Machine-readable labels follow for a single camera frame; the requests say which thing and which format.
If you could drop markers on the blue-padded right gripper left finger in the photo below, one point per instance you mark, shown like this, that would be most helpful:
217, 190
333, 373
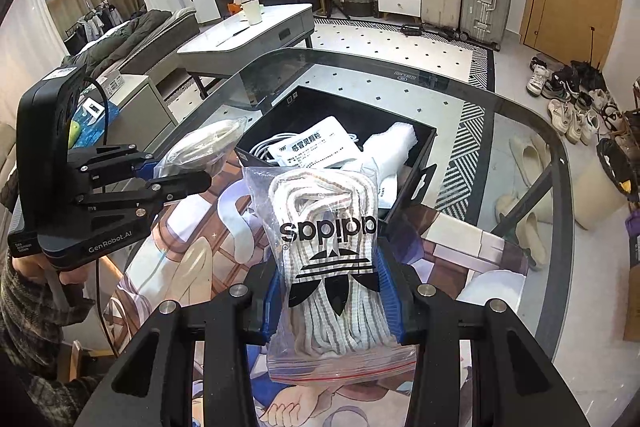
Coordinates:
268, 291

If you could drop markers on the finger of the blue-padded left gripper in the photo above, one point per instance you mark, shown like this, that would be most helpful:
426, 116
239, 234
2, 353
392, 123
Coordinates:
170, 191
112, 162

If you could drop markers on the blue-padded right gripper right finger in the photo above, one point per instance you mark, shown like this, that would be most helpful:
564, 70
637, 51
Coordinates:
396, 294

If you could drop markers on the adidas bag with rope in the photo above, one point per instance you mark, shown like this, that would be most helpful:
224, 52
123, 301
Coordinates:
322, 228

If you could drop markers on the white foam wrap block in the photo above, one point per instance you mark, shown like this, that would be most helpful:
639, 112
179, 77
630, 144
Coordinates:
389, 151

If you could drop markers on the white medicine pouch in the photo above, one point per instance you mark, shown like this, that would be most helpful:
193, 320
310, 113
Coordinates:
323, 145

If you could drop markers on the person's left hand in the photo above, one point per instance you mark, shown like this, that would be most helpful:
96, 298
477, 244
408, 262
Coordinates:
35, 267

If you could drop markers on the white coffee table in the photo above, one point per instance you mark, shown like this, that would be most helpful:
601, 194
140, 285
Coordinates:
224, 49

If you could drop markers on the black storage box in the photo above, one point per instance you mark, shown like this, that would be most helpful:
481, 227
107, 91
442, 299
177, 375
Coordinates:
304, 107

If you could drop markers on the white cup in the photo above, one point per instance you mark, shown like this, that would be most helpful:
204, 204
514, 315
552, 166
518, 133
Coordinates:
252, 10

